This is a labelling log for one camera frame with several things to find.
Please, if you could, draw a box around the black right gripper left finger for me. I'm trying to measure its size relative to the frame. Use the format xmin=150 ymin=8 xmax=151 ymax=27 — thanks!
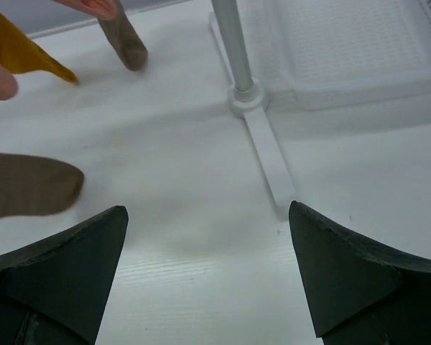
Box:
xmin=0 ymin=206 xmax=129 ymax=344

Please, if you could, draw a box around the white plastic basket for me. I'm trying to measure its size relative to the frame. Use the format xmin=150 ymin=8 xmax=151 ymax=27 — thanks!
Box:
xmin=264 ymin=0 xmax=431 ymax=110

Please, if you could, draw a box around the mustard yellow sock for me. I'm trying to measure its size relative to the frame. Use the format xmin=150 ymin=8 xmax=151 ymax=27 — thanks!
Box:
xmin=0 ymin=12 xmax=78 ymax=84

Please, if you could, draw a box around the brown striped sock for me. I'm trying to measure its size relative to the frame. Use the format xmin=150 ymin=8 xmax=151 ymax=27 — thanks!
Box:
xmin=98 ymin=1 xmax=148 ymax=72

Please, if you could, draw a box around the white clothes rack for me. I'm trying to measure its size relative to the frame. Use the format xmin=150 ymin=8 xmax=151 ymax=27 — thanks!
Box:
xmin=209 ymin=1 xmax=296 ymax=220

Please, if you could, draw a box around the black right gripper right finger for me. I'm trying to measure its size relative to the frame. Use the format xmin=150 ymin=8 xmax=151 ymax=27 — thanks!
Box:
xmin=289 ymin=201 xmax=431 ymax=344

